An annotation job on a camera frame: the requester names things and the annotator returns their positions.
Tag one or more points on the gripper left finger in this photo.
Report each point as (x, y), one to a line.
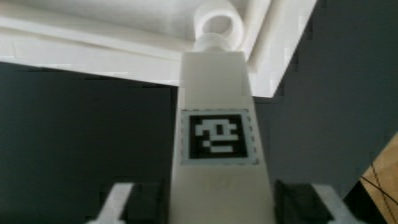
(133, 205)

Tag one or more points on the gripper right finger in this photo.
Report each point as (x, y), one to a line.
(309, 205)

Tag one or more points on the white desk leg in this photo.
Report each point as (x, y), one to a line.
(221, 193)

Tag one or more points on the white desk top tray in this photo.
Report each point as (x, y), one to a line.
(121, 37)

